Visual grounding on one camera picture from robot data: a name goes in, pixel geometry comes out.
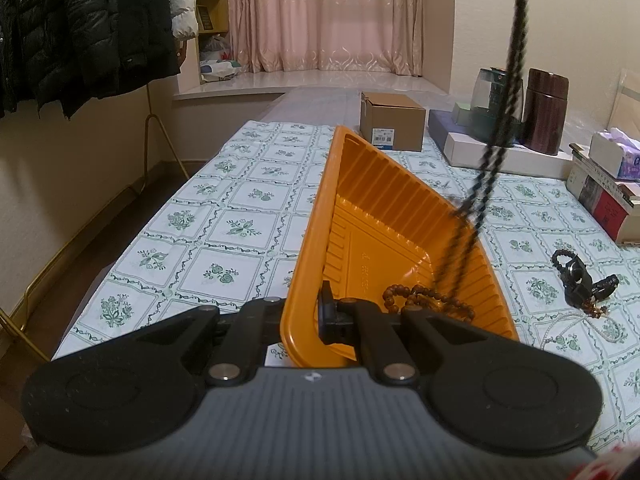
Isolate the brown thermos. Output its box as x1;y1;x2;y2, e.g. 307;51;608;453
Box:
520;67;570;156

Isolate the pink curtain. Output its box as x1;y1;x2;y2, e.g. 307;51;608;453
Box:
227;0;423;77

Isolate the blue and white bag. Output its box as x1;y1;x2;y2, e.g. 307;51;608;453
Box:
200;59;246;81

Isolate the orange plastic tray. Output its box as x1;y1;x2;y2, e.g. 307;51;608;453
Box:
280;125;520;368

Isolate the beige wooden board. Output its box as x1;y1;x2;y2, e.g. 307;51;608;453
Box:
605;66;640;136

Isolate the tissue pack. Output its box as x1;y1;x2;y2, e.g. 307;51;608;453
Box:
589;127;640;181

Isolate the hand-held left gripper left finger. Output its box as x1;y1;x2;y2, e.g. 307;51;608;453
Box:
135;297;287;387

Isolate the wooden bookshelf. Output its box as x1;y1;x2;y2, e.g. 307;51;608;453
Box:
192;0;231;86

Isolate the black down jacket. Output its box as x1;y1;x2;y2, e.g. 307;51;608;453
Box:
0;0;181;120

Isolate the brown wooden bead bracelet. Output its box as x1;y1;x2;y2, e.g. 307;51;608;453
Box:
382;283;477;324

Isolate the white pearl necklace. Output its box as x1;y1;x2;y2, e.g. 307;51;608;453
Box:
542;309;628;347

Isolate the white plastic bag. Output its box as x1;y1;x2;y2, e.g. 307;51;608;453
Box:
200;32;233;61

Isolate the glass kettle green base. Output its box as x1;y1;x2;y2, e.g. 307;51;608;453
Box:
470;66;526;147

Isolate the black chunky bracelet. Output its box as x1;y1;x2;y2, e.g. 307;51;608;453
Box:
551;250;594;307

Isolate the cardboard box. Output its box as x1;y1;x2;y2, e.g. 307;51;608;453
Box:
359;91;428;152

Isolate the white flat box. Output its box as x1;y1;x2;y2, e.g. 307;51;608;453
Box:
444;131;574;179

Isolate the gold metal coat rack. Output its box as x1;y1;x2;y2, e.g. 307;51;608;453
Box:
0;82;191;363

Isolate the red and white cloth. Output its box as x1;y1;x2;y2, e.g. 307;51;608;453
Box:
570;442;640;480

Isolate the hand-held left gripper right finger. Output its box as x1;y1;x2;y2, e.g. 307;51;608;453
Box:
319;281;483;389

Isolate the blue flat box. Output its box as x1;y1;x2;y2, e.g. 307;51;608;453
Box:
428;108;473;153

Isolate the long dark bead necklace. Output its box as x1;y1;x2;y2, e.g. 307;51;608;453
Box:
432;0;531;301

